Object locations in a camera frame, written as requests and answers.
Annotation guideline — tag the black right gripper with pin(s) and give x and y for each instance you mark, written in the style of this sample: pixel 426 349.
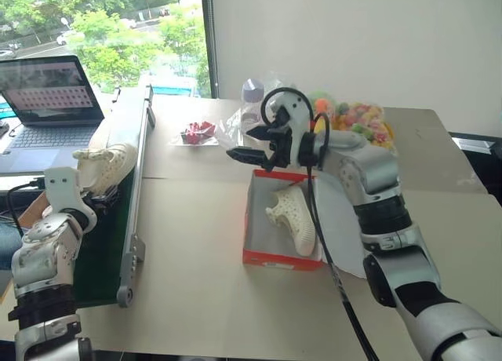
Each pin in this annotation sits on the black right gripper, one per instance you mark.
pixel 281 145

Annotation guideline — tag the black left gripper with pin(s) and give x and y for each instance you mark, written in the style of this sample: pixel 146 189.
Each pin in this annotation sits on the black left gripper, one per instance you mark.
pixel 100 200

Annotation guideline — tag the cream perforated shoe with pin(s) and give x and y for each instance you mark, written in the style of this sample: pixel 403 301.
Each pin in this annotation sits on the cream perforated shoe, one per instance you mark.
pixel 294 219
pixel 113 162

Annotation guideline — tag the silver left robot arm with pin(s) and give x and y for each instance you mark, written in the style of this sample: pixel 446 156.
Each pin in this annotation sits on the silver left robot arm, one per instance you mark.
pixel 43 255

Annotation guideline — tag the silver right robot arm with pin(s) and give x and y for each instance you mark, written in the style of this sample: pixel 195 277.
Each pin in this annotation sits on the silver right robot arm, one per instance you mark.
pixel 372 168

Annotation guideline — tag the red shoebox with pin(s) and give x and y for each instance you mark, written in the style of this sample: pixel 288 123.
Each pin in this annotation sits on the red shoebox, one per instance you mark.
pixel 259 223

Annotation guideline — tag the grey shoebox lid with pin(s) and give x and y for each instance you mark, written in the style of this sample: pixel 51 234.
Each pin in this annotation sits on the grey shoebox lid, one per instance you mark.
pixel 337 227

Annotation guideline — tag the crumpled clear plastic bag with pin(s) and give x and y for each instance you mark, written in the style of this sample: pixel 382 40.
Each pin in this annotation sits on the crumpled clear plastic bag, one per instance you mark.
pixel 231 131

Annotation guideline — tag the clear bottle purple cap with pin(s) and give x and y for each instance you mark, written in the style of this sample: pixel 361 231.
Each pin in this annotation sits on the clear bottle purple cap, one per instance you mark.
pixel 251 102

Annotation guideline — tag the red pieces in clear bag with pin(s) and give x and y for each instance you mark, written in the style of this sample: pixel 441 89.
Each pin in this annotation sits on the red pieces in clear bag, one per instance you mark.
pixel 196 130

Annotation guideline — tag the brown cardboard piece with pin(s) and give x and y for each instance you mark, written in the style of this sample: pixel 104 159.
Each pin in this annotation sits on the brown cardboard piece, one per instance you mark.
pixel 33 212

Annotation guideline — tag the dark grey laptop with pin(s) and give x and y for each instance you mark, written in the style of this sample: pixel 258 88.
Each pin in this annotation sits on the dark grey laptop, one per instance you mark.
pixel 47 141

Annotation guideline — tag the blue cloth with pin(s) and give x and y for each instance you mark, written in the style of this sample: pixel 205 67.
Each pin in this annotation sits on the blue cloth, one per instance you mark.
pixel 8 243

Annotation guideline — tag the bag of colourful candies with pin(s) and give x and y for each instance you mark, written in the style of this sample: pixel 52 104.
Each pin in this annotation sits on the bag of colourful candies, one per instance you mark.
pixel 364 119

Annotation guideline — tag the black side furniture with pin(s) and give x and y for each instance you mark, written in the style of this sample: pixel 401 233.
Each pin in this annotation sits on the black side furniture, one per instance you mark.
pixel 482 168

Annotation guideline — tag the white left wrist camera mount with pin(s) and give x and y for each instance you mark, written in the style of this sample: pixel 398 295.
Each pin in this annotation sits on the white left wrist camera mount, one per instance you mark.
pixel 62 192

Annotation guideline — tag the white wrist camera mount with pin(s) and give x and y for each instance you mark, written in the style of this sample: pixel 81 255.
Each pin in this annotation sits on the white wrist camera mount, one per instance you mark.
pixel 294 114
pixel 62 192

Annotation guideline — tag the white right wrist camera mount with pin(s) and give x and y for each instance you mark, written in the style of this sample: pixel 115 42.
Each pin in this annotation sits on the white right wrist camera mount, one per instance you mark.
pixel 294 114

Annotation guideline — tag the green conveyor belt silver frame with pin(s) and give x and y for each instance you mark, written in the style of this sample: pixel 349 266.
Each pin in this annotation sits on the green conveyor belt silver frame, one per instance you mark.
pixel 106 251

